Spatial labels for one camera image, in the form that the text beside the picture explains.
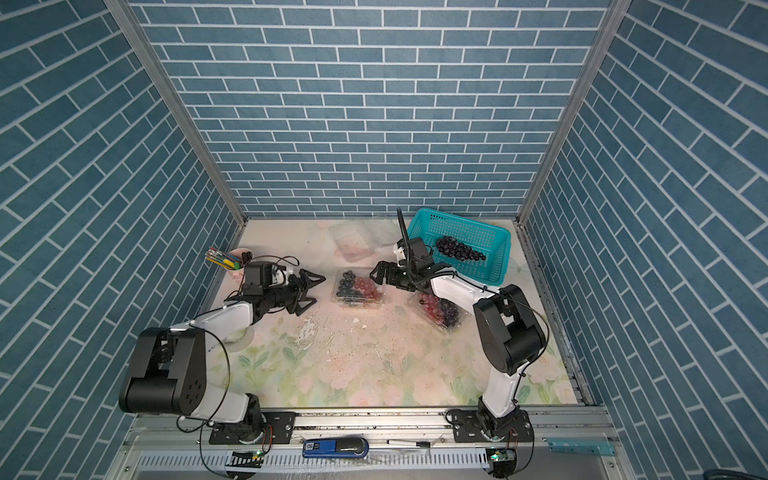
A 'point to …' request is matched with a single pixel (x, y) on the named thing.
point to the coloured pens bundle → (226, 260)
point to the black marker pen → (408, 443)
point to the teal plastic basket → (493, 242)
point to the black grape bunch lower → (452, 247)
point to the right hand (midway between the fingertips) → (383, 279)
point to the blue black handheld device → (334, 447)
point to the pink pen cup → (237, 274)
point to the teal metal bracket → (582, 445)
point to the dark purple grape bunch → (450, 312)
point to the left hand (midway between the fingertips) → (327, 285)
